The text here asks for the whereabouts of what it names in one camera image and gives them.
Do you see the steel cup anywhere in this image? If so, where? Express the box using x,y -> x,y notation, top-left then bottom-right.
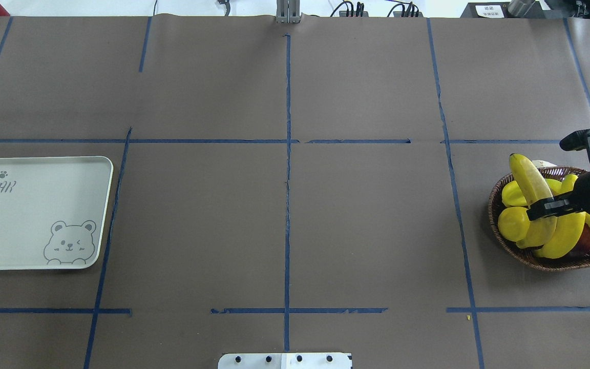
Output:
507,0 -> 536,18

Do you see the dark red apple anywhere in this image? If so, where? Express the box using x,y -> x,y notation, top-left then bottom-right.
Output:
566,223 -> 590,258

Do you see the white basket tag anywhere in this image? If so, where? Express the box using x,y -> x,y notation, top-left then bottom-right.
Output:
532,160 -> 557,168

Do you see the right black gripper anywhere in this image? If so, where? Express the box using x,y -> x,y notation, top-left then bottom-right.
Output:
526,169 -> 590,221

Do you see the aluminium frame post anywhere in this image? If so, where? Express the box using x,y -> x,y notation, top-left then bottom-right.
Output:
276,0 -> 302,24

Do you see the yellow star fruit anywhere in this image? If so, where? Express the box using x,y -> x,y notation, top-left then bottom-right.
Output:
501,178 -> 562,208

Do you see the yellow mango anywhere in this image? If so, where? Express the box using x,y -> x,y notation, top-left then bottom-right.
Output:
497,207 -> 531,242

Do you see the white bear tray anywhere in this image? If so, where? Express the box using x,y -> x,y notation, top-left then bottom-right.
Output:
0,156 -> 113,270

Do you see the brown wicker basket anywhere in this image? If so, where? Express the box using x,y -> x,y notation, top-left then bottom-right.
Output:
488,165 -> 590,272

